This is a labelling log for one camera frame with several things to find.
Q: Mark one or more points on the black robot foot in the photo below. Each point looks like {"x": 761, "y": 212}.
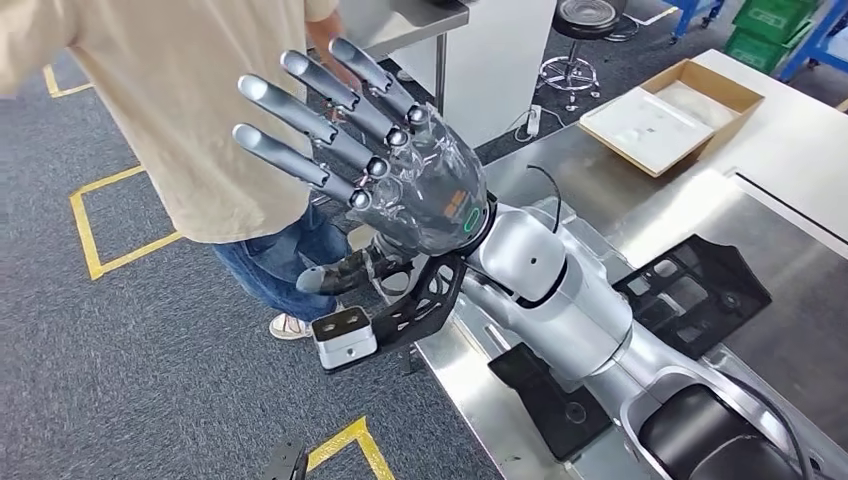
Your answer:
{"x": 286, "y": 464}

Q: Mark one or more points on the steel workbench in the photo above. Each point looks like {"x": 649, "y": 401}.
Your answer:
{"x": 782, "y": 258}

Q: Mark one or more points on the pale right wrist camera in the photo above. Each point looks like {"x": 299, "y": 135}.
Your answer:
{"x": 344, "y": 338}

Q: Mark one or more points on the cardboard box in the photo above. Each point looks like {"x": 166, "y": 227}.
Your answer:
{"x": 649, "y": 126}

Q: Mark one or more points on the steel table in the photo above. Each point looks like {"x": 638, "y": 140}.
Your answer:
{"x": 397, "y": 20}

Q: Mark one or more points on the chrome stool base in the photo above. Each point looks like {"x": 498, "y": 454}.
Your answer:
{"x": 623, "y": 30}

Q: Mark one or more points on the person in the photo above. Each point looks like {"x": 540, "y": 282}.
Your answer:
{"x": 185, "y": 132}

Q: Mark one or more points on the black round stool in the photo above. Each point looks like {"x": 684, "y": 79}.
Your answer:
{"x": 583, "y": 20}

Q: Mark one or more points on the blue metal shelf rack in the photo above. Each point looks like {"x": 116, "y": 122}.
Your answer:
{"x": 811, "y": 46}
{"x": 686, "y": 16}

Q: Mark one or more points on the white table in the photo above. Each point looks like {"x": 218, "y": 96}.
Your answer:
{"x": 795, "y": 152}

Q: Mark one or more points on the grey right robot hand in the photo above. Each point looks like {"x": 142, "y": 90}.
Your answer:
{"x": 424, "y": 192}

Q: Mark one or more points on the yellow tape square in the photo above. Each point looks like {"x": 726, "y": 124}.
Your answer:
{"x": 83, "y": 225}

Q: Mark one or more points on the white power strip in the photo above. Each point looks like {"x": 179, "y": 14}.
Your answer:
{"x": 534, "y": 120}

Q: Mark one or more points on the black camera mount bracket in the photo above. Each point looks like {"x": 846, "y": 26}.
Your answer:
{"x": 424, "y": 305}

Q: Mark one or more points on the yellow floor tape corner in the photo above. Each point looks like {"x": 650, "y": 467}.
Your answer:
{"x": 52, "y": 83}

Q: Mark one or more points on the green plastic crate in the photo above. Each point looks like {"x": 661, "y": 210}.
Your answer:
{"x": 755, "y": 50}
{"x": 775, "y": 16}

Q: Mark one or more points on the black plastic part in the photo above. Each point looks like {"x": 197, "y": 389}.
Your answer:
{"x": 702, "y": 298}

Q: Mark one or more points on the white cabinet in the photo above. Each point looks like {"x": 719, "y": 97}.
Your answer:
{"x": 490, "y": 73}

